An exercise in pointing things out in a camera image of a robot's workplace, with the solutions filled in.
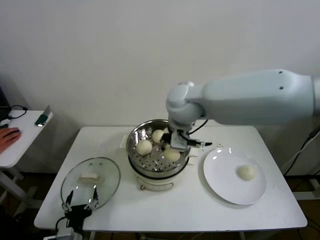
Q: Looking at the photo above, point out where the round white plate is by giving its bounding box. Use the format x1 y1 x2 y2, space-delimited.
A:
202 147 267 206

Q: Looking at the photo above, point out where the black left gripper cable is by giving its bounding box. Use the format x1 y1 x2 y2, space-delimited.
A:
54 216 68 230

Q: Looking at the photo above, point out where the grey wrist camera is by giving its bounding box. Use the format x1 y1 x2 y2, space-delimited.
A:
56 226 75 240
171 130 213 151

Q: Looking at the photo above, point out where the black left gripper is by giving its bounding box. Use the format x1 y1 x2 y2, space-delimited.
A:
61 187 99 228

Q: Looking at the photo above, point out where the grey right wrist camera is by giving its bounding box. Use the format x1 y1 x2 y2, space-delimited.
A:
171 130 213 151

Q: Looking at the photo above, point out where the round glass pot lid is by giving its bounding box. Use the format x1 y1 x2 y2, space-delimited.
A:
60 156 122 213

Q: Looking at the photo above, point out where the laptop screen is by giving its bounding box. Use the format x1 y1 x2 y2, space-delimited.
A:
0 86 11 121

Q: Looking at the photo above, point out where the thin black looped cable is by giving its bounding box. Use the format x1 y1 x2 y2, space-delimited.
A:
7 104 28 121

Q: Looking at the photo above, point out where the bare person hand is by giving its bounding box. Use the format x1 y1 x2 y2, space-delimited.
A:
0 127 21 153

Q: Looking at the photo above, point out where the green handled scraper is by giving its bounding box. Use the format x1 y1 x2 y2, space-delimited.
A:
34 104 54 128

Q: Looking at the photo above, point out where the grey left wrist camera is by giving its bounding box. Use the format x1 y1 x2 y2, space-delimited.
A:
56 226 75 240

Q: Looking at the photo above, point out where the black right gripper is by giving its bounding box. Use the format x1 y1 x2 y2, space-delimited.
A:
159 132 176 152

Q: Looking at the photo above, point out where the white steamed baozi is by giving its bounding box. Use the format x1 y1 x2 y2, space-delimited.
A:
163 148 181 162
151 129 166 145
236 164 257 182
135 139 153 156

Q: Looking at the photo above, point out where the perforated steel steamer basket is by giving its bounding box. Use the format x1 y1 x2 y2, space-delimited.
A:
126 119 192 173

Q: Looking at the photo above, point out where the black power cable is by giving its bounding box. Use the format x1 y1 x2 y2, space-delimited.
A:
282 123 320 176

